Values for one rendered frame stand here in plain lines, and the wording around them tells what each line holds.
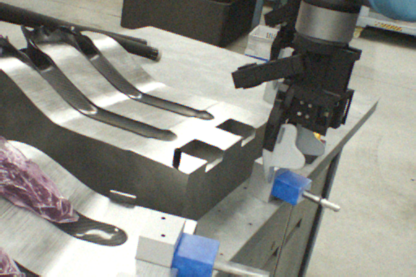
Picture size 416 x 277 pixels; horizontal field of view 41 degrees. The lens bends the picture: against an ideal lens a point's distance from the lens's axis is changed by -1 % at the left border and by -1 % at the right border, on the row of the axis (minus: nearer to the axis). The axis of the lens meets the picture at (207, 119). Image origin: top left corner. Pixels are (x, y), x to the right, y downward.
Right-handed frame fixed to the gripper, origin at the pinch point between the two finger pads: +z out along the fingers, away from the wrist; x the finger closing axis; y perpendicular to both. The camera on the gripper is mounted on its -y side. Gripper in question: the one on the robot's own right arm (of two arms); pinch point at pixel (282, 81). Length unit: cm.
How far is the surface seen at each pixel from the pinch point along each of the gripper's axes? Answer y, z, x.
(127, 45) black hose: -29.9, 0.8, -21.5
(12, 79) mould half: 9, -7, -62
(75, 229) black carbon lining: 35, -1, -64
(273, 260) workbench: 14.8, 35.1, -5.9
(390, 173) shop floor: -62, 85, 169
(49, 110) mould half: 14, -4, -59
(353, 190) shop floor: -57, 85, 130
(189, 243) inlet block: 44, -2, -56
